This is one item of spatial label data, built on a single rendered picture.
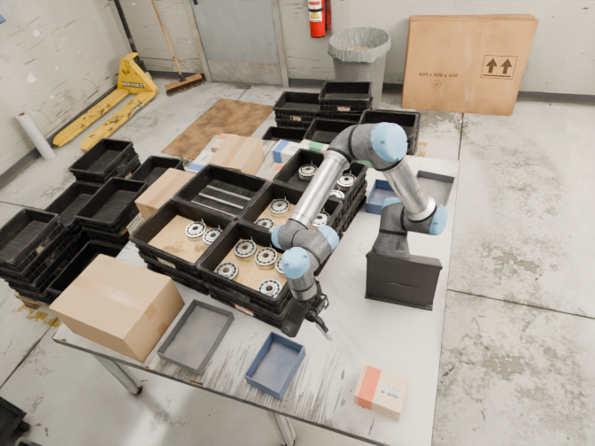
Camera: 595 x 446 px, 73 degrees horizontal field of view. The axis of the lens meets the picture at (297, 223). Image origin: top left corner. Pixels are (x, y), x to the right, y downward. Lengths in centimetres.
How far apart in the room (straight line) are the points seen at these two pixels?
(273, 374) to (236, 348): 20
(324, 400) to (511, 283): 165
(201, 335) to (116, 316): 34
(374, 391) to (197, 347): 73
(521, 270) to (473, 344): 66
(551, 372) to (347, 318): 127
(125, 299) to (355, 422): 100
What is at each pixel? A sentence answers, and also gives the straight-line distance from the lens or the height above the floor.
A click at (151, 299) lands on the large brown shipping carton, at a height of 90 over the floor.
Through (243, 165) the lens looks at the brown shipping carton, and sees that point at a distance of 228.
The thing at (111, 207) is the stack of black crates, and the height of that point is 49.
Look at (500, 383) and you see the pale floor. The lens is 250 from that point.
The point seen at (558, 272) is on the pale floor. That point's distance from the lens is 304.
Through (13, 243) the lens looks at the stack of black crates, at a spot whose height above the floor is 49.
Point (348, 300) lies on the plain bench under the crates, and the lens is 178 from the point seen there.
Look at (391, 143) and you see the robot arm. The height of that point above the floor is 147.
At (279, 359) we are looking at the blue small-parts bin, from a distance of 167.
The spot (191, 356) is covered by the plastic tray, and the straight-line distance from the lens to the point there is 176.
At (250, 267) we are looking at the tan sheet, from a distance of 178.
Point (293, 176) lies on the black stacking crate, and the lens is 218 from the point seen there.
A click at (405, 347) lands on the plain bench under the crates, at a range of 169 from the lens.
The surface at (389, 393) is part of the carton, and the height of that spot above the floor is 78.
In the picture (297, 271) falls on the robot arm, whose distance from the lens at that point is 106.
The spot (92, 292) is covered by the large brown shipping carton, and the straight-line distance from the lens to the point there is 188.
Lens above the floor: 219
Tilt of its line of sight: 45 degrees down
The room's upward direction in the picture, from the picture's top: 9 degrees counter-clockwise
